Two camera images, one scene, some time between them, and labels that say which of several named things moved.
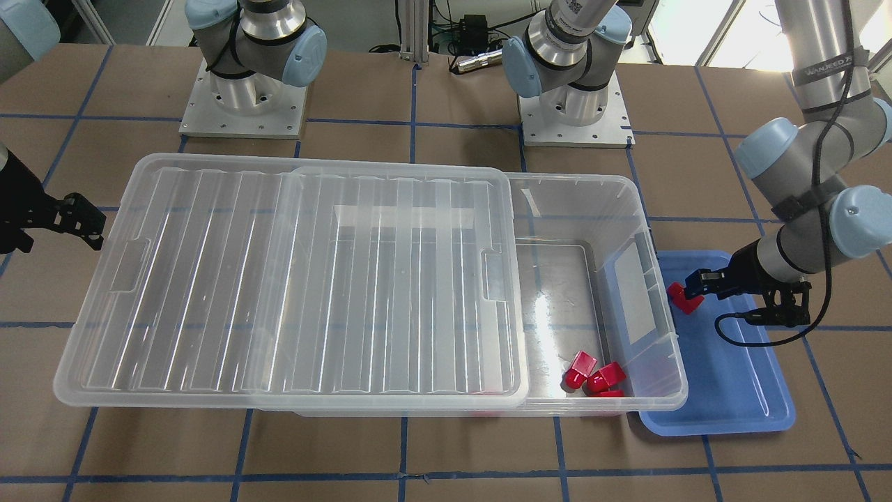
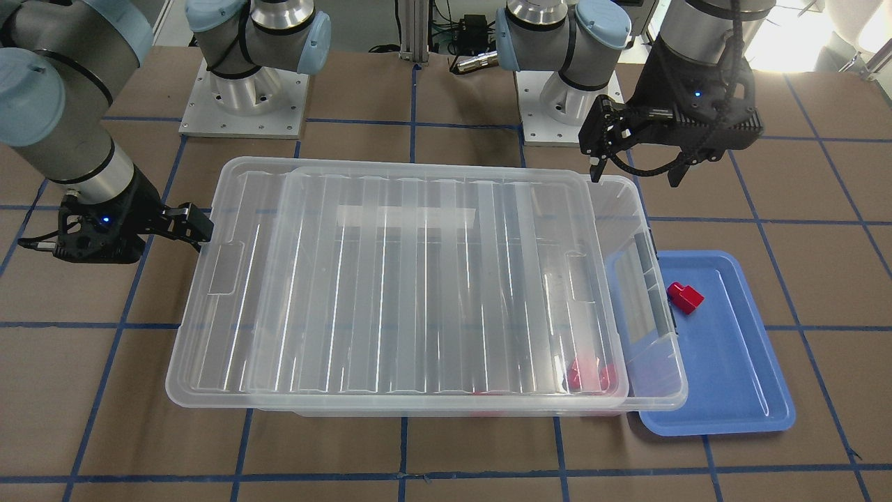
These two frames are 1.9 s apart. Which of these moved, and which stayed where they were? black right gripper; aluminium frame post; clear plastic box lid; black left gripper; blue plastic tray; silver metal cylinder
Moved: clear plastic box lid; black left gripper; black right gripper
Stayed: aluminium frame post; blue plastic tray; silver metal cylinder
